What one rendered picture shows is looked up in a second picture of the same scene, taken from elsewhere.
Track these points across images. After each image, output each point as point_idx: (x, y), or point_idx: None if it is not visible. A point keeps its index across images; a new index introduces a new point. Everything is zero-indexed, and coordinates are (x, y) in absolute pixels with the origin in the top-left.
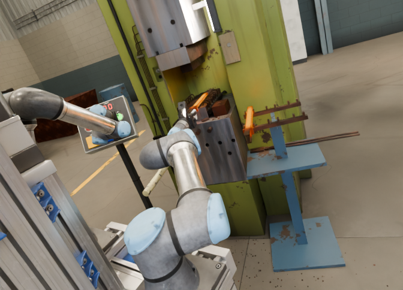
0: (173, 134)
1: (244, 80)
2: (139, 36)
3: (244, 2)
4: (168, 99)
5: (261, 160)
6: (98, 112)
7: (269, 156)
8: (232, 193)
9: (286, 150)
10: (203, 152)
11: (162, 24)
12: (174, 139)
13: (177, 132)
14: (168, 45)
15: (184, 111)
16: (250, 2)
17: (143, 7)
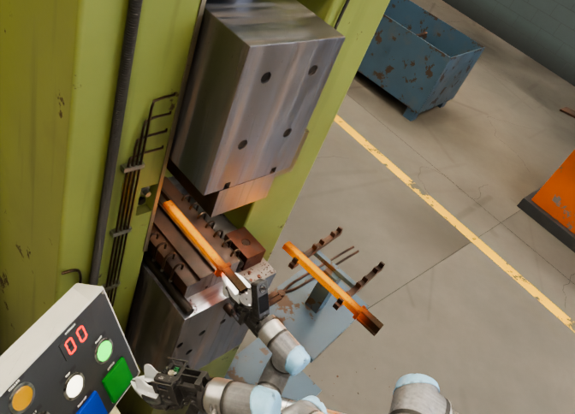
0: (425, 395)
1: (273, 195)
2: (152, 121)
3: (340, 90)
4: (139, 245)
5: (299, 321)
6: (279, 409)
7: (299, 308)
8: (210, 371)
9: (310, 292)
10: (209, 334)
11: (269, 135)
12: (438, 405)
13: (426, 389)
14: (254, 172)
15: (267, 298)
16: (344, 91)
17: (261, 99)
